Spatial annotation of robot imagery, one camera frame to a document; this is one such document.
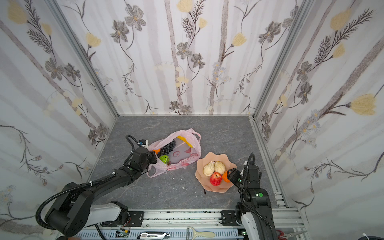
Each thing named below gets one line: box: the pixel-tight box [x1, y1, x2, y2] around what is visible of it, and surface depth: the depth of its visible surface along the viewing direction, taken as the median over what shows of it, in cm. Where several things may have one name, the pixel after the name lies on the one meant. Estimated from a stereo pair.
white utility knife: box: [137, 231, 171, 240], surface depth 70 cm
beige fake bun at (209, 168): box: [203, 161, 215, 176], surface depth 88 cm
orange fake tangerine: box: [222, 171, 231, 183], surface depth 84 cm
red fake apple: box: [210, 172, 223, 187], surface depth 84 cm
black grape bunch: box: [157, 140, 176, 157], surface depth 98 cm
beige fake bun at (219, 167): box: [214, 161, 226, 175], surface depth 88 cm
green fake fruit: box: [159, 154, 170, 165], surface depth 92 cm
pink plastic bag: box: [146, 128, 202, 177], surface depth 97 cm
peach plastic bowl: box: [195, 152, 237, 193], surface depth 88 cm
